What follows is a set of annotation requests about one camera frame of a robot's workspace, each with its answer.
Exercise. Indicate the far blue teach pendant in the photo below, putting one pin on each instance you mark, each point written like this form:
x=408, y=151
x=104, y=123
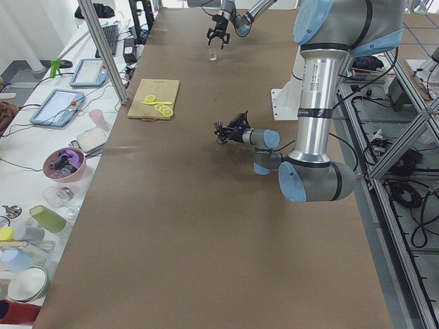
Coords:
x=89, y=73

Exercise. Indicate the pink plastic cup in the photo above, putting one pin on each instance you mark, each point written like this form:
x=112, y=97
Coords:
x=97, y=116

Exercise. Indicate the pink bowl with items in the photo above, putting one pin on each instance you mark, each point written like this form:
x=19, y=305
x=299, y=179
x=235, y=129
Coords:
x=67, y=164

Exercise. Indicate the blue teach pendant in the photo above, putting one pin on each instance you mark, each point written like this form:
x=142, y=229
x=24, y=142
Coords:
x=89, y=73
x=58, y=108

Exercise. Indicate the clear wine glass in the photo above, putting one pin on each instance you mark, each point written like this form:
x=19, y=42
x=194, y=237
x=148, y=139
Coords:
x=62, y=197

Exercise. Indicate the green handled reacher tool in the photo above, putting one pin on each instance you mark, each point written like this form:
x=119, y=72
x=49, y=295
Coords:
x=55, y=68

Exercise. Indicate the near blue teach pendant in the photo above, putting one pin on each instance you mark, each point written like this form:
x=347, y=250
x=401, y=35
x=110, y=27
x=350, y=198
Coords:
x=58, y=108

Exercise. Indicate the aluminium frame post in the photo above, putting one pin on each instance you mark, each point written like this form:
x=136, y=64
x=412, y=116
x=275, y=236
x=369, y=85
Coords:
x=100, y=41

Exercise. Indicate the white kitchen scale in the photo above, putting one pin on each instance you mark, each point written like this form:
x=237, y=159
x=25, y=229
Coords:
x=92, y=139

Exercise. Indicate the clear glass measuring cup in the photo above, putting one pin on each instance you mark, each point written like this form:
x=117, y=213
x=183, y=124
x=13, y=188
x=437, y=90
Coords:
x=212, y=55

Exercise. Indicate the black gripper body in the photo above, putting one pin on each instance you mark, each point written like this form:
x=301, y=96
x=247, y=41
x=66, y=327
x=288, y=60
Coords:
x=236, y=135
x=219, y=25

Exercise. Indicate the lemon slice on board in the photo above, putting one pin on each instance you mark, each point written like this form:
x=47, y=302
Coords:
x=150, y=99

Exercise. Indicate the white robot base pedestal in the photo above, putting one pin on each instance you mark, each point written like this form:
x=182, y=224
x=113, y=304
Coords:
x=286, y=100

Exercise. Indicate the green plastic cup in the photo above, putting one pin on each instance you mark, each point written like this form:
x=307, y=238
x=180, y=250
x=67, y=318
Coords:
x=48, y=219

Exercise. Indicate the white bowl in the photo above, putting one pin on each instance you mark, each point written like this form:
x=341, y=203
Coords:
x=29, y=285

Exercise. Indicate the black computer mouse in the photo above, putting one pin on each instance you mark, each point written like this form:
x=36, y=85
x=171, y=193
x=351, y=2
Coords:
x=64, y=64

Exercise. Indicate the yellow plastic knife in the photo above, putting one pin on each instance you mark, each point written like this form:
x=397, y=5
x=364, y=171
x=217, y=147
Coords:
x=157, y=102

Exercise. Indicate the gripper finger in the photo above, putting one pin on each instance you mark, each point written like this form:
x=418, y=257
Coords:
x=223, y=139
x=219, y=128
x=225, y=39
x=210, y=36

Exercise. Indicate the black keyboard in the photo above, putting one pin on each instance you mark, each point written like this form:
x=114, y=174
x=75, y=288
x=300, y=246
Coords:
x=111, y=33

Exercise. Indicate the black power adapter box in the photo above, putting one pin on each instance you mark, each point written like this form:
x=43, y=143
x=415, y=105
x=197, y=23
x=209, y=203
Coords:
x=129, y=50

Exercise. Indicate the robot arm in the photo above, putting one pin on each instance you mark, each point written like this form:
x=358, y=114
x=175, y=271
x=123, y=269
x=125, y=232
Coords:
x=325, y=32
x=242, y=23

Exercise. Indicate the blue plastic cup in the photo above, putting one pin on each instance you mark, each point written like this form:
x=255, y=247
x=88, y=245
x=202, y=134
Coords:
x=16, y=260

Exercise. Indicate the grey plastic cup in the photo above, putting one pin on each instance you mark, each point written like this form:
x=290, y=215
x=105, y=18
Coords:
x=30, y=234

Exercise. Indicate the steel jigger shaker cup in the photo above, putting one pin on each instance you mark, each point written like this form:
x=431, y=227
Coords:
x=219, y=131

